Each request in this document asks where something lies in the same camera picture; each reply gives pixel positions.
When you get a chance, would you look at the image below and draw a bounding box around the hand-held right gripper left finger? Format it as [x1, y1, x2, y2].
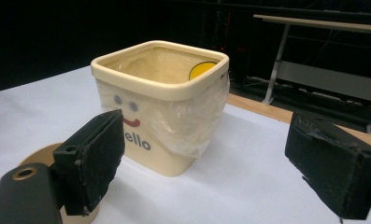
[52, 108, 126, 217]

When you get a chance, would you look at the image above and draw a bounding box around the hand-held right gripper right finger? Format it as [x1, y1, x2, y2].
[284, 111, 371, 220]

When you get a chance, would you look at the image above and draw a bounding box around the cream smiley face trash bin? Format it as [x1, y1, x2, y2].
[90, 39, 231, 178]

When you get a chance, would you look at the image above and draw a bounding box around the brown round disc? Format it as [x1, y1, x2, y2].
[19, 142, 101, 224]

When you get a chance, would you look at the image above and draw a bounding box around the white table cover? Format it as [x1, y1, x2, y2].
[0, 64, 371, 224]

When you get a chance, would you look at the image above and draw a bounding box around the clear plastic bin liner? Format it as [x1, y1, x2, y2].
[95, 46, 231, 159]

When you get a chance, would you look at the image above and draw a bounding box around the grey table with white legs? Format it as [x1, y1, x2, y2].
[252, 13, 371, 136]

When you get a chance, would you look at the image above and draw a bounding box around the yellow round object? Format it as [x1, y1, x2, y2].
[188, 61, 219, 81]

